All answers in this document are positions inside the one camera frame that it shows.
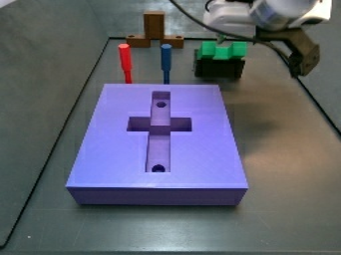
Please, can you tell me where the blue peg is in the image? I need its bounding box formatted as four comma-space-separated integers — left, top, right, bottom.
161, 44, 172, 84

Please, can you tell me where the purple board with cross slot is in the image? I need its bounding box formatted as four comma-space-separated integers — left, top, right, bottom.
66, 84, 248, 205

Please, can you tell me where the black cable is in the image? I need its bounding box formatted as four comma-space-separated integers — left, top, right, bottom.
169, 0, 299, 76

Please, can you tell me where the red peg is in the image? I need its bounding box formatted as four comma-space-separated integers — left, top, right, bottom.
120, 44, 133, 84

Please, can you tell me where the brown T-shaped block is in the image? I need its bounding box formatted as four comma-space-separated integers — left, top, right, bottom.
126, 11, 184, 49

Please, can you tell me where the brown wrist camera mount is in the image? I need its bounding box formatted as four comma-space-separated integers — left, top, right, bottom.
256, 28, 320, 78

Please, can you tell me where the green U-shaped block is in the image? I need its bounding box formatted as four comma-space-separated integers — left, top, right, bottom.
197, 41, 248, 61

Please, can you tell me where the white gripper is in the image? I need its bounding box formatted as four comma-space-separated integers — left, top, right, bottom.
204, 0, 334, 45

